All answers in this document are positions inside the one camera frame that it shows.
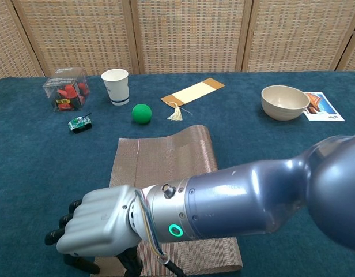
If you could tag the beige bookmark with tassel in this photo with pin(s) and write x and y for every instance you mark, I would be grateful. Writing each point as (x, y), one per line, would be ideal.
(192, 91)

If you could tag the green ball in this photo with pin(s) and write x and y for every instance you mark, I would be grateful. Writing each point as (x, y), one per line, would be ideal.
(141, 114)

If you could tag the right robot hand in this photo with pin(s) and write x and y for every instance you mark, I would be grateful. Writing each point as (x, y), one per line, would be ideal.
(99, 219)

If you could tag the green toy tank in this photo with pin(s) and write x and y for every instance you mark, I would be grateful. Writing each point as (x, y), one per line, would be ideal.
(79, 124)

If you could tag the brown woven placemat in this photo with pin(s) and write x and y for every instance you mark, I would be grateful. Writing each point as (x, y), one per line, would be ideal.
(166, 155)

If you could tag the clear box with red toys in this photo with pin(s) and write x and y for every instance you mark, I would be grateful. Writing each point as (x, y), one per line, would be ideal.
(65, 92)

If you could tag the white bowl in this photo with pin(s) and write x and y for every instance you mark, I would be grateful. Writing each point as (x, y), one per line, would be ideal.
(284, 101)

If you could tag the white paper cup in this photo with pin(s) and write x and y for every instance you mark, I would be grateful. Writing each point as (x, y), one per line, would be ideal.
(117, 89)

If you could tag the photo postcard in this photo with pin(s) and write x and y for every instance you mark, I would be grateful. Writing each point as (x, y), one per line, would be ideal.
(324, 106)

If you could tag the woven folding screen panel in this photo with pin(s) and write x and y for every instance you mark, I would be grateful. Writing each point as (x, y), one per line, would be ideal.
(354, 54)
(7, 43)
(189, 34)
(76, 34)
(298, 34)

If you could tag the blue table cover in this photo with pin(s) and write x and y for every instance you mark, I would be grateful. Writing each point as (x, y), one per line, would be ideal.
(36, 173)

